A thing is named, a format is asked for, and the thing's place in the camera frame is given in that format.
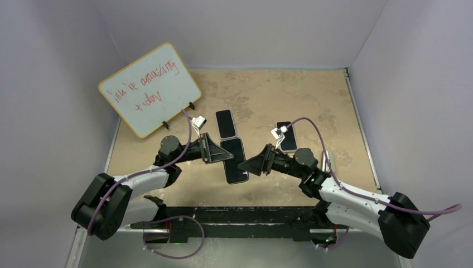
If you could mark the silver-edged phone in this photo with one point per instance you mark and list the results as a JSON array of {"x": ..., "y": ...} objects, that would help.
[{"x": 233, "y": 174}]

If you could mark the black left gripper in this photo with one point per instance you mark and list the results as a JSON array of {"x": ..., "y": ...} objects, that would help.
[{"x": 212, "y": 153}]

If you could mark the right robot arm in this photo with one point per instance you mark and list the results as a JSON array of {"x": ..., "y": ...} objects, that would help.
[{"x": 393, "y": 219}]

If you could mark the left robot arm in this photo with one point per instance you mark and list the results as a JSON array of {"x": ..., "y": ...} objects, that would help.
[{"x": 110, "y": 202}]

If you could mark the yellow-framed whiteboard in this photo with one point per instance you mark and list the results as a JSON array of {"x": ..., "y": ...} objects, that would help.
[{"x": 150, "y": 91}]

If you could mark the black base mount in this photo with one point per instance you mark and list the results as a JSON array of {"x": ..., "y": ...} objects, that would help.
[{"x": 299, "y": 223}]

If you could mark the lilac phone case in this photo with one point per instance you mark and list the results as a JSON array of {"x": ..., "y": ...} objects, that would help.
[{"x": 225, "y": 124}]

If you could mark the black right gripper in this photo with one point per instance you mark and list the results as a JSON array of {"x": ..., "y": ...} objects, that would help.
[{"x": 263, "y": 162}]

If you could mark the silver stapler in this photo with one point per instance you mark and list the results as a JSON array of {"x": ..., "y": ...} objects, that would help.
[{"x": 328, "y": 161}]

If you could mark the black phone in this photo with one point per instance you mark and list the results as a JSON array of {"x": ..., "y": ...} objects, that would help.
[{"x": 289, "y": 143}]

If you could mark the aluminium rail frame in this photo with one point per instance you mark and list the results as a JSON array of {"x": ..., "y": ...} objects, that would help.
[{"x": 225, "y": 246}]

